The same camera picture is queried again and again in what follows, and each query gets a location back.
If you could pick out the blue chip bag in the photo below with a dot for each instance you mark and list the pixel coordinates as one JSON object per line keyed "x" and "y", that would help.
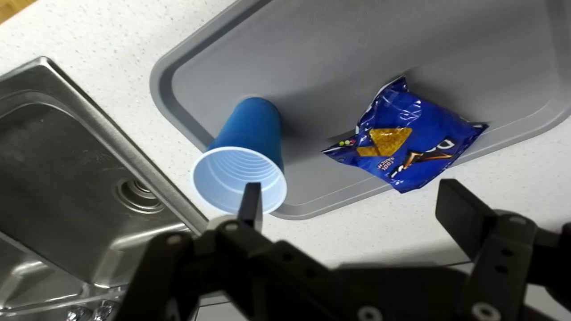
{"x": 405, "y": 139}

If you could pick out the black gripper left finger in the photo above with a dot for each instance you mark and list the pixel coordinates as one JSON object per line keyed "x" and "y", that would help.
{"x": 250, "y": 211}

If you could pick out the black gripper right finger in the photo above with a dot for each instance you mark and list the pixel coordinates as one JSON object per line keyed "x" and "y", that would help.
{"x": 464, "y": 216}

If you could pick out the blue plastic cup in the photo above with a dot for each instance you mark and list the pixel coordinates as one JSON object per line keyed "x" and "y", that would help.
{"x": 248, "y": 148}

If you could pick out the stainless steel double sink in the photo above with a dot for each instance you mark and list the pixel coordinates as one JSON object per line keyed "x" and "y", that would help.
{"x": 79, "y": 200}

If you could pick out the grey plastic tray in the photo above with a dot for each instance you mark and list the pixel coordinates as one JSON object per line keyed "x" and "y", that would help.
{"x": 500, "y": 63}

